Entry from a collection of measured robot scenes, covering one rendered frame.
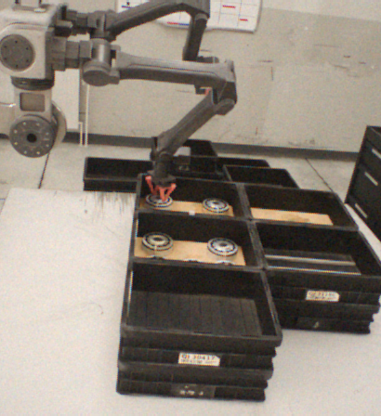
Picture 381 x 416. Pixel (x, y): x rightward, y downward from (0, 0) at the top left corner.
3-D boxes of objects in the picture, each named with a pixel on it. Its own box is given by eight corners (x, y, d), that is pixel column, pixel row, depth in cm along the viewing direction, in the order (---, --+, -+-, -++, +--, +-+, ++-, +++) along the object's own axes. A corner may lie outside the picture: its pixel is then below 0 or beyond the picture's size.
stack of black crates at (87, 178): (80, 251, 286) (82, 178, 266) (83, 224, 312) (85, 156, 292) (151, 253, 293) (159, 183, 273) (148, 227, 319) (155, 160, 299)
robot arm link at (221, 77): (245, 55, 144) (248, 84, 141) (232, 83, 157) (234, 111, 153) (84, 36, 136) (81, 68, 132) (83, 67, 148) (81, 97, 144)
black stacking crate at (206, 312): (117, 366, 127) (120, 331, 121) (125, 292, 153) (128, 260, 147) (273, 375, 130) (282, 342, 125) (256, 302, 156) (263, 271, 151)
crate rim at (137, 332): (118, 337, 122) (119, 329, 121) (127, 265, 148) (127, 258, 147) (282, 347, 126) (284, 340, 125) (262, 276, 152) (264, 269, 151)
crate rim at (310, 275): (262, 276, 152) (264, 269, 151) (248, 225, 178) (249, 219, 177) (391, 286, 156) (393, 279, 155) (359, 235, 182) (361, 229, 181)
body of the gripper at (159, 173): (160, 172, 199) (161, 154, 195) (176, 183, 192) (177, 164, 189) (146, 175, 195) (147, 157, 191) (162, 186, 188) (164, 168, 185)
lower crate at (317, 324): (250, 329, 162) (257, 299, 156) (239, 273, 188) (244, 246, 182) (372, 337, 165) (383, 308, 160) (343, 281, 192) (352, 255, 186)
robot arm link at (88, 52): (73, 39, 134) (72, 56, 132) (112, 43, 136) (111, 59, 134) (74, 60, 142) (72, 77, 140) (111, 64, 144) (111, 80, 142)
